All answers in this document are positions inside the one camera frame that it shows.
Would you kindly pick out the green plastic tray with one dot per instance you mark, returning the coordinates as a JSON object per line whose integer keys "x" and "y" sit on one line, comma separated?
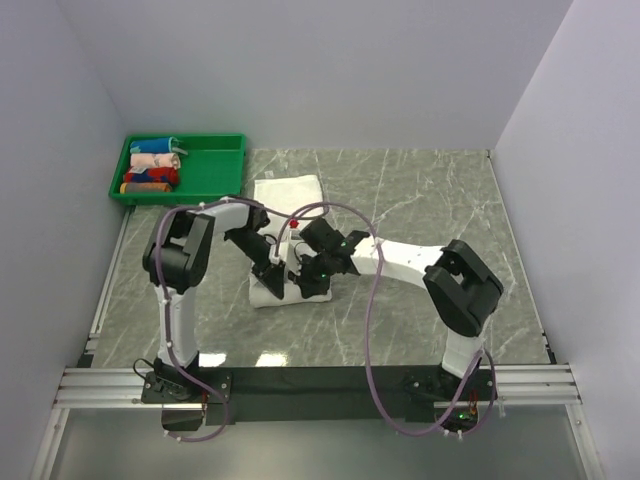
{"x": 212, "y": 169}

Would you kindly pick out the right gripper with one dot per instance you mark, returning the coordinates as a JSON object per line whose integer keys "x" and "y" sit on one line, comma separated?
{"x": 308, "y": 286}

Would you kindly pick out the orange rolled towel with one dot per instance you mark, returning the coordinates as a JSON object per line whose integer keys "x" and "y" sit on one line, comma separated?
{"x": 145, "y": 188}

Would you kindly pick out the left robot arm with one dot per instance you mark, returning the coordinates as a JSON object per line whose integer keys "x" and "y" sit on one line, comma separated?
{"x": 176, "y": 259}

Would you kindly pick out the pink rolled towel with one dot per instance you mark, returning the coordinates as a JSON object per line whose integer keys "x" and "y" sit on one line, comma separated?
{"x": 155, "y": 160}

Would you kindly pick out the red blue rolled towel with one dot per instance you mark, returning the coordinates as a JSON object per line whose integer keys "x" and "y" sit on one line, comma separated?
{"x": 168, "y": 175}

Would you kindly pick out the black base bar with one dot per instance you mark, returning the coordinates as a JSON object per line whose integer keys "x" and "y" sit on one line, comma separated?
{"x": 416, "y": 394}

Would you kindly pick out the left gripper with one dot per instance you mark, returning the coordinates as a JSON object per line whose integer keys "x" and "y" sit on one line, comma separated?
{"x": 270, "y": 275}

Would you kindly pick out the white towel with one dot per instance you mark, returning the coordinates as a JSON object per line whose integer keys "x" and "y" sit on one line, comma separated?
{"x": 286, "y": 195}

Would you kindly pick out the aluminium rail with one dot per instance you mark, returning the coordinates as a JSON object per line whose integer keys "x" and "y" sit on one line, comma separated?
{"x": 119, "y": 388}

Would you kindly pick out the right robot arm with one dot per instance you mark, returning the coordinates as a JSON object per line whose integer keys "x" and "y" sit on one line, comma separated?
{"x": 464, "y": 291}

